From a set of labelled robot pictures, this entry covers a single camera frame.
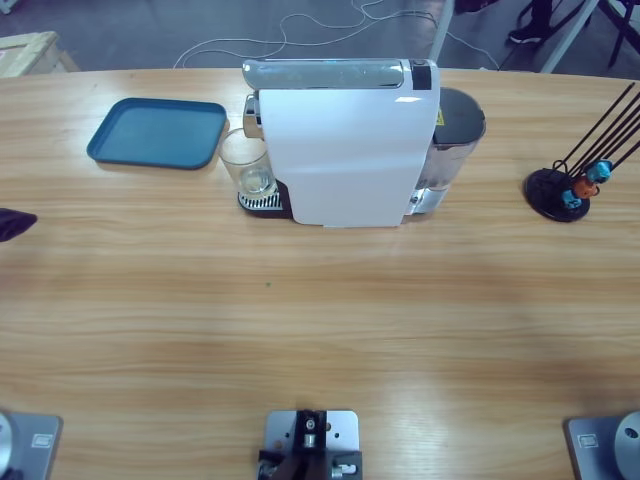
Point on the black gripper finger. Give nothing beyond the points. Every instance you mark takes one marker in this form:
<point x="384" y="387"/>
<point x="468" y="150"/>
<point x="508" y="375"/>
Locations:
<point x="14" y="225"/>

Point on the clear drinking glass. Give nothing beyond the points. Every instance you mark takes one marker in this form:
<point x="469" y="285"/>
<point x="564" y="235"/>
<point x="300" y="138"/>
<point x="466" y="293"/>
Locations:
<point x="252" y="177"/>

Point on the silver coffee machine lever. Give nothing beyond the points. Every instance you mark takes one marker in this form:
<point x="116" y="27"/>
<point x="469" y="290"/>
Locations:
<point x="320" y="75"/>

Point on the white capsule coffee machine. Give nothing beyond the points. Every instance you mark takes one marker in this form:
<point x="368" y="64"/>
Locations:
<point x="345" y="150"/>

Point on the blue coffee capsule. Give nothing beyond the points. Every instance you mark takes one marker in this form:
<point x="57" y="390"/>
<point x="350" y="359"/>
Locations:
<point x="600" y="170"/>
<point x="569" y="198"/>

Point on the orange coffee capsule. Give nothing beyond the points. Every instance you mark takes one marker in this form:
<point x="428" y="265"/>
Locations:
<point x="584" y="187"/>

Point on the wooden crate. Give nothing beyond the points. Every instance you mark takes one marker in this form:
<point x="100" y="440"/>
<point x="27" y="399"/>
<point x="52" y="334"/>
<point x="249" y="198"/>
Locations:
<point x="30" y="55"/>

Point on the blue plastic tray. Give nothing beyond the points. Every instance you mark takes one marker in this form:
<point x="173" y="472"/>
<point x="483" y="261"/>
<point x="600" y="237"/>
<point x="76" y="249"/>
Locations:
<point x="165" y="130"/>

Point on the silver drip tray grate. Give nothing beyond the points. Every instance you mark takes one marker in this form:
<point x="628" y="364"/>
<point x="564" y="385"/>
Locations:
<point x="260" y="201"/>

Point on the clear water tank black lid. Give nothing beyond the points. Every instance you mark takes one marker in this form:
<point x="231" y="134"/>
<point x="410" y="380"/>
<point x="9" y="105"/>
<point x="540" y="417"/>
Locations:
<point x="457" y="120"/>

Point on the black sneaker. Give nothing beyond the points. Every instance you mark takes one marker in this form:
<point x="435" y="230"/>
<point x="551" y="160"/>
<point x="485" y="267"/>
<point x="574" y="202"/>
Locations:
<point x="525" y="36"/>
<point x="477" y="4"/>

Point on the black capsule holder with rods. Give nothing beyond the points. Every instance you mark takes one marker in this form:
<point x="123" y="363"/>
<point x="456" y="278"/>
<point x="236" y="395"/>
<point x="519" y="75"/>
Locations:
<point x="540" y="187"/>

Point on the dark trouser leg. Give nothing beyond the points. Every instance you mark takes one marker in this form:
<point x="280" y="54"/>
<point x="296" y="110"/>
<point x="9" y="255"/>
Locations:
<point x="542" y="12"/>

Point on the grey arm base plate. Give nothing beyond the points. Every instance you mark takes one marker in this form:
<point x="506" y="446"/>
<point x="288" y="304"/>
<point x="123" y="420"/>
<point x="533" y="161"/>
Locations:
<point x="35" y="445"/>
<point x="600" y="445"/>

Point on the centre metal mount bracket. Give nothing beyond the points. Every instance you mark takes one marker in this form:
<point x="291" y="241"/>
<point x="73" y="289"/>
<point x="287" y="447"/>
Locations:
<point x="310" y="435"/>

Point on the white metal post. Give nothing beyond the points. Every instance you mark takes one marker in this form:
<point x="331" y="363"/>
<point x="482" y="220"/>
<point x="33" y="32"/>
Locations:
<point x="567" y="37"/>
<point x="442" y="30"/>

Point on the black metal chair frame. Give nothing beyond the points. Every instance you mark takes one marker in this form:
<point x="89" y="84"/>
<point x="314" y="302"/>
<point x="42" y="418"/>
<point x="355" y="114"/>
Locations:
<point x="620" y="40"/>

